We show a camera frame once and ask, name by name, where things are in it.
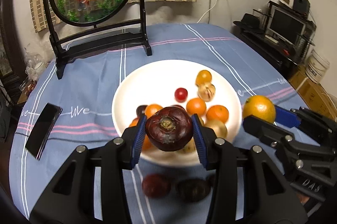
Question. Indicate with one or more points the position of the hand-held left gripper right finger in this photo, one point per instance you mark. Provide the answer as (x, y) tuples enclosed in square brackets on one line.
[(200, 145)]

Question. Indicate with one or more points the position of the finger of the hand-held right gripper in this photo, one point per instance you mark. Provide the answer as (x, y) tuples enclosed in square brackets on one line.
[(263, 129), (287, 117)]

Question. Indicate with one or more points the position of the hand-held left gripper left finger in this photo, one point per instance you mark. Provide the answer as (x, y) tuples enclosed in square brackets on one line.
[(138, 145)]

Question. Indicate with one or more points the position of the large tan round fruit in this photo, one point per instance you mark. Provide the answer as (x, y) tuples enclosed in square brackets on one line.
[(188, 148)]

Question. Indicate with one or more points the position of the yellowish orange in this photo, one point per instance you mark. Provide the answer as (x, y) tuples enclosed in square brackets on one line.
[(259, 108)]

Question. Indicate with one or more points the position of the dark mangosteen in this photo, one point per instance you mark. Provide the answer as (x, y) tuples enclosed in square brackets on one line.
[(169, 129)]

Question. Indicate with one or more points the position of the small dark plum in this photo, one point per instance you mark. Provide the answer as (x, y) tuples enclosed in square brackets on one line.
[(140, 109)]

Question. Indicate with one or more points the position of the brown-tan round fruit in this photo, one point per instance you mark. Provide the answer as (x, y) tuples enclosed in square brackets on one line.
[(206, 91)]

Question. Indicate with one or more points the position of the white plate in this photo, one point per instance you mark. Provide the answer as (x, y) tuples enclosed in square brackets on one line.
[(158, 81)]

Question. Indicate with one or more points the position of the green-orange mandarin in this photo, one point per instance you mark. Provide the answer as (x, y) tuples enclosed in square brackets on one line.
[(203, 77)]

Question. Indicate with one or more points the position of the cardboard box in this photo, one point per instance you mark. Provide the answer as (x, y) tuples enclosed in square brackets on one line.
[(310, 92)]

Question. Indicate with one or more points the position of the dark purple plum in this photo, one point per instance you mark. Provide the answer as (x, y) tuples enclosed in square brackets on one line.
[(212, 180)]

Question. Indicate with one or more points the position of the large red plum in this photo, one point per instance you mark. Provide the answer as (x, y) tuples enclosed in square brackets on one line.
[(156, 185)]

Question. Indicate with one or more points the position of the dark brown round fruit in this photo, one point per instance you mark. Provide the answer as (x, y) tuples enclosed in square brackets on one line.
[(193, 189)]

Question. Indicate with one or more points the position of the white bucket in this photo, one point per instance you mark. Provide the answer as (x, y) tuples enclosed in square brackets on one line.
[(317, 65)]

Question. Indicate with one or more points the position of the black desk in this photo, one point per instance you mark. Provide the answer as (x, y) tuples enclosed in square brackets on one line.
[(263, 47)]

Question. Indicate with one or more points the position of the blue plaid tablecloth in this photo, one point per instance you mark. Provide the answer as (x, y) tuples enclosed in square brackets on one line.
[(87, 87)]

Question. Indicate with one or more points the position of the computer monitor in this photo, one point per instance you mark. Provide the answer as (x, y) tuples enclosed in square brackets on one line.
[(287, 26)]

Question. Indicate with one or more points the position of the black smartphone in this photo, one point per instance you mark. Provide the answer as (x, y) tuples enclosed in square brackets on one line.
[(43, 131)]

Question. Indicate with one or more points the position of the black hat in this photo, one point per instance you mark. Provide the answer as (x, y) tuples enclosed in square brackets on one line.
[(248, 21)]

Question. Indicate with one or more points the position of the black speaker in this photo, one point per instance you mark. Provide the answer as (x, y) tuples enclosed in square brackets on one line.
[(301, 3)]

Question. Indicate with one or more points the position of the clear plastic bags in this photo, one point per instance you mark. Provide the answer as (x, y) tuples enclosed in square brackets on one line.
[(34, 65)]

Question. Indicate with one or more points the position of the dark framed painting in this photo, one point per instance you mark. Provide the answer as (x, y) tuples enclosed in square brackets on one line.
[(6, 55)]

